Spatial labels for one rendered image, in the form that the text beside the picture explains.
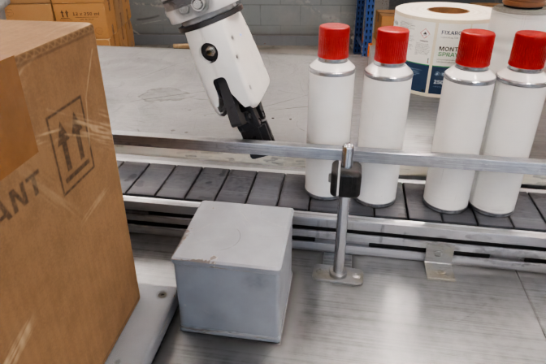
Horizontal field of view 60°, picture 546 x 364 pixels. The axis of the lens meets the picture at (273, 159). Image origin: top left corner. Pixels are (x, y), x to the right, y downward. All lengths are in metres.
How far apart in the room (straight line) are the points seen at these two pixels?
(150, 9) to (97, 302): 4.77
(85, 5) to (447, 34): 3.07
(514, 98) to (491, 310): 0.22
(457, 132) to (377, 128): 0.08
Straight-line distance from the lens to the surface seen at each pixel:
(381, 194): 0.57
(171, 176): 0.64
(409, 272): 0.57
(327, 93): 0.52
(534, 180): 0.66
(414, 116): 0.85
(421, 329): 0.51
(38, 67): 0.32
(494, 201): 0.59
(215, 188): 0.60
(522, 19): 0.80
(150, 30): 5.16
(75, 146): 0.36
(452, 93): 0.53
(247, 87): 0.50
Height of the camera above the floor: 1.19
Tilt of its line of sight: 27 degrees down
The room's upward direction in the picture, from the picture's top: straight up
